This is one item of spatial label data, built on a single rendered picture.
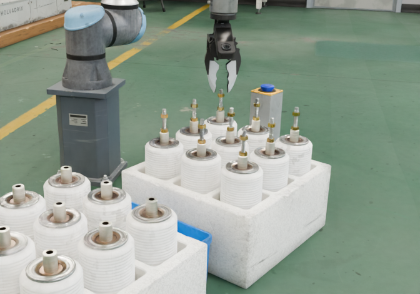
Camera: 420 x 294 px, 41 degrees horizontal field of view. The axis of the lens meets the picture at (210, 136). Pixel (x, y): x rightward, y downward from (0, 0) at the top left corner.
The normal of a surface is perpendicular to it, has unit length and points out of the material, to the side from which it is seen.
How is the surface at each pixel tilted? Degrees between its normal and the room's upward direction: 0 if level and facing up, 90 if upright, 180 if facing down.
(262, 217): 90
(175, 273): 90
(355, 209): 0
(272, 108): 90
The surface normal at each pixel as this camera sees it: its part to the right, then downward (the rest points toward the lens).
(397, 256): 0.03, -0.94
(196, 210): -0.61, 0.25
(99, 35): 0.76, 0.24
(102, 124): 0.57, 0.29
